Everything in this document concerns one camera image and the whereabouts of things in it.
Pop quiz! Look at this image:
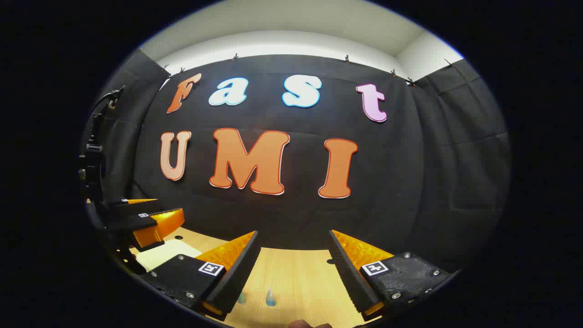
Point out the black backdrop cloth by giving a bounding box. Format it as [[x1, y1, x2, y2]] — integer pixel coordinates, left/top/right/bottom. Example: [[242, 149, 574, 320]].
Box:
[[80, 49, 513, 274]]

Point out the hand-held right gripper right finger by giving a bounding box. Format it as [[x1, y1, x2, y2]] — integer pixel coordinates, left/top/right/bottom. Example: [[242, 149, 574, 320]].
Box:
[[328, 230, 456, 322]]

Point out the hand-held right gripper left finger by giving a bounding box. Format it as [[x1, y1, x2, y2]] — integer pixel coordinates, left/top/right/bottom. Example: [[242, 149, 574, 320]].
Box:
[[140, 231, 262, 322]]

